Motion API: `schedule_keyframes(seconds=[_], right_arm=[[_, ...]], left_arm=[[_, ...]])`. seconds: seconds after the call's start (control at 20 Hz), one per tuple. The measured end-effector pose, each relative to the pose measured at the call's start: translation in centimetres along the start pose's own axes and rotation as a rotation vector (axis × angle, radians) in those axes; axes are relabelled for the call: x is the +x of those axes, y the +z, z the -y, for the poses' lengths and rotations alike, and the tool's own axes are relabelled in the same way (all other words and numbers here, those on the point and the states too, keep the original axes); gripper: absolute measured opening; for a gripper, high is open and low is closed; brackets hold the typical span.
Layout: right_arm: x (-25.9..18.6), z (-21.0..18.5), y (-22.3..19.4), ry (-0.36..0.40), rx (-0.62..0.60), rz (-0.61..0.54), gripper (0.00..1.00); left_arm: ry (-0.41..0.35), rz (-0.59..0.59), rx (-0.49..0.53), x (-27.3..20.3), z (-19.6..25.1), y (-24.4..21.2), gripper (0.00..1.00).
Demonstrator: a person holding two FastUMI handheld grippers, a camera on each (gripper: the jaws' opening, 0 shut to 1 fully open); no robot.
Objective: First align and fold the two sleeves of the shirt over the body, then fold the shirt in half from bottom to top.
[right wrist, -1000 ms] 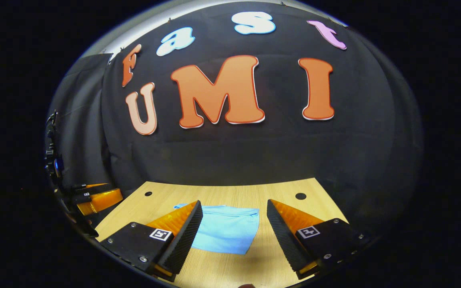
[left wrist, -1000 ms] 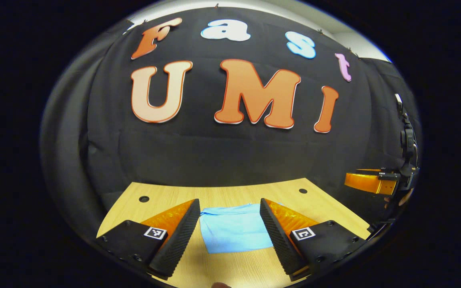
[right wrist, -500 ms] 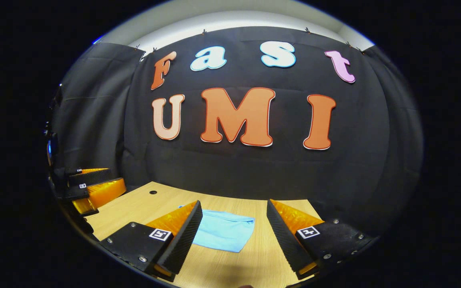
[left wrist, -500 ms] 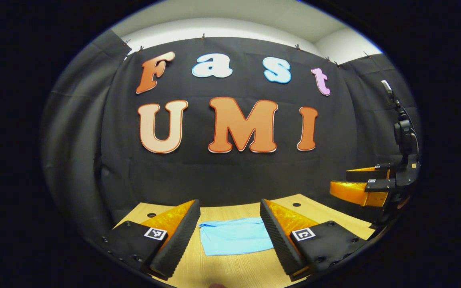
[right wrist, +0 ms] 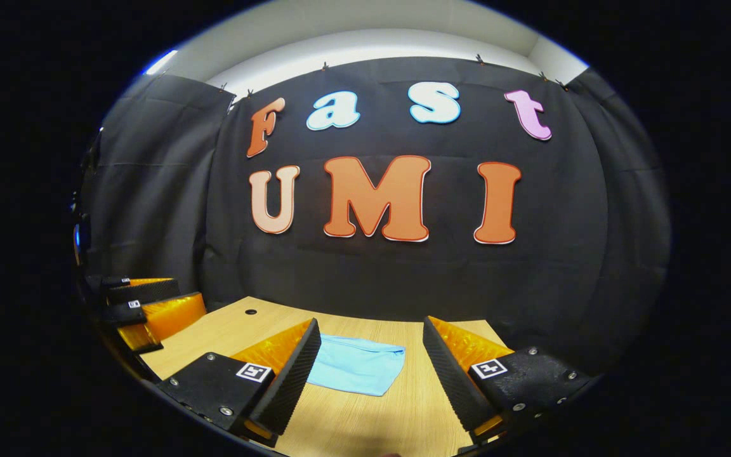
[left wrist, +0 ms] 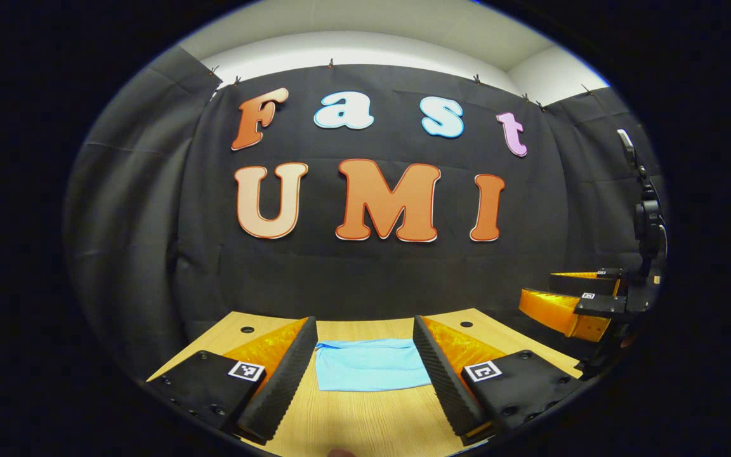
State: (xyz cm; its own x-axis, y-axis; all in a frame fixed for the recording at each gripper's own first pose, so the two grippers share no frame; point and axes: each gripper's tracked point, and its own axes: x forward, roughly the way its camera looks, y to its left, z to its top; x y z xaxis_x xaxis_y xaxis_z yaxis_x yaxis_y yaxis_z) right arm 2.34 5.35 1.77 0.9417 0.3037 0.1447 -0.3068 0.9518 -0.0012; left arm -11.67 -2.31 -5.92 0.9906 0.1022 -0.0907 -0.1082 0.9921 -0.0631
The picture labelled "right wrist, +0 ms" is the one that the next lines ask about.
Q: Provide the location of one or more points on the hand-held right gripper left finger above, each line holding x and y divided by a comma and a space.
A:
289, 381

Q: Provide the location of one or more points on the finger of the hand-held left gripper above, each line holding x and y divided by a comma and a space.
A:
143, 292
175, 314

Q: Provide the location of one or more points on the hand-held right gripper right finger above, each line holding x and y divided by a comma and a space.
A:
451, 381

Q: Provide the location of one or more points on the light blue T-shirt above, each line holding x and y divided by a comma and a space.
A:
359, 365

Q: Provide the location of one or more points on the black backdrop cloth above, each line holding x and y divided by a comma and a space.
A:
372, 273

